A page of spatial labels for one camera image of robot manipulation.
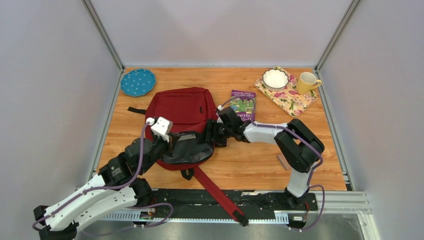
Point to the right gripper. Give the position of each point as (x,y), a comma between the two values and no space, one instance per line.
(212,124)

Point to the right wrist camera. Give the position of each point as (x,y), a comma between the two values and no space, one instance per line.
(219,113)

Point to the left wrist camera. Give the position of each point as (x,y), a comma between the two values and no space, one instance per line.
(160,126)

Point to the blue polka dot plate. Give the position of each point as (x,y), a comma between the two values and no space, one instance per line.
(138,82)

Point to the red student backpack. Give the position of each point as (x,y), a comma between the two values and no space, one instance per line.
(189,109)

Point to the white scalloped bowl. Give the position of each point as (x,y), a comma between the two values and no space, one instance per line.
(275,80)

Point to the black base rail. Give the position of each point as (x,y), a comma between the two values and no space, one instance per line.
(258,206)

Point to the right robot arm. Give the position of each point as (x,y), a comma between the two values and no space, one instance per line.
(299,146)

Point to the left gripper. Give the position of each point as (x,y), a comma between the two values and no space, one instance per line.
(173,138)

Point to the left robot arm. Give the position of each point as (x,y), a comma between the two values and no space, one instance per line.
(117,185)

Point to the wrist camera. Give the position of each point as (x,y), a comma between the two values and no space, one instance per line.
(160,126)
(219,113)

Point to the yellow mug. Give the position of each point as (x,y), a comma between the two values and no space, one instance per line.
(307,82)

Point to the purple treehouse book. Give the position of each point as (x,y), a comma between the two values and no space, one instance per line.
(244,104)

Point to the floral rectangular tray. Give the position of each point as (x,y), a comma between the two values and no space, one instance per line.
(288,99)

